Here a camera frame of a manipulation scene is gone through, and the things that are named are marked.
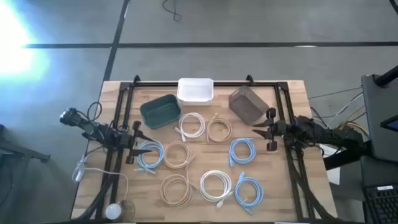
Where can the black metal table frame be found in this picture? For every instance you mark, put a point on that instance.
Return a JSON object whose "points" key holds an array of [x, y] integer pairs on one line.
{"points": [[233, 84]]}

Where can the black keyboard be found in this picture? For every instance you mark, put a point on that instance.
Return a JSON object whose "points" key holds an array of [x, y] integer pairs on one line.
{"points": [[384, 205]]}

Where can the dark green plastic bin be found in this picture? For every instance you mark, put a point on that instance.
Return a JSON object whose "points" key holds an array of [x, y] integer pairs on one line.
{"points": [[160, 113]]}

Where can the white paper sheet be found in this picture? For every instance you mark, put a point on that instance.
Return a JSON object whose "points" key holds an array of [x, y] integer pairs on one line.
{"points": [[334, 175]]}

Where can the white round lamp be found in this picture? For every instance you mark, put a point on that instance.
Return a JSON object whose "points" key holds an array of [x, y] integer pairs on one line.
{"points": [[113, 211]]}

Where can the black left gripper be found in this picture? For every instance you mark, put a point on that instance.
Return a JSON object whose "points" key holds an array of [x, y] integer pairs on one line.
{"points": [[133, 141]]}

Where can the brown round lamp base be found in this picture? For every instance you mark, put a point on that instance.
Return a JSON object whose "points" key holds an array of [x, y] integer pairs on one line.
{"points": [[129, 210]]}

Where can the white plastic bin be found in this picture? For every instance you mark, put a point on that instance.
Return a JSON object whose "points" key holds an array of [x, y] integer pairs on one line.
{"points": [[195, 91]]}

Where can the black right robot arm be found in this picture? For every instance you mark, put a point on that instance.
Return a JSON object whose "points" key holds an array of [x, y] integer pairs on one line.
{"points": [[311, 130]]}

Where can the black cart pole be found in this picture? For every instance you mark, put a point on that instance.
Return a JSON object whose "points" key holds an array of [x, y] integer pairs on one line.
{"points": [[387, 77]]}

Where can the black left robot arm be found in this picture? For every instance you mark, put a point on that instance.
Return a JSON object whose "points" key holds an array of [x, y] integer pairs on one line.
{"points": [[93, 129]]}

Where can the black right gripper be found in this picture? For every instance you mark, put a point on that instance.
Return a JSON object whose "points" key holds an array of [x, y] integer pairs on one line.
{"points": [[278, 129]]}

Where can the dark grey computer cart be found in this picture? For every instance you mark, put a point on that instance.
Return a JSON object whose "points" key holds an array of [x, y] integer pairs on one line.
{"points": [[377, 124]]}

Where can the black stand leg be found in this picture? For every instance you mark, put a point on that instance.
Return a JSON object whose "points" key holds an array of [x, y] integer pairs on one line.
{"points": [[21, 151]]}

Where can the small dark screen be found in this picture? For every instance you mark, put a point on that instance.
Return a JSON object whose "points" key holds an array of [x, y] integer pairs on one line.
{"points": [[391, 124]]}

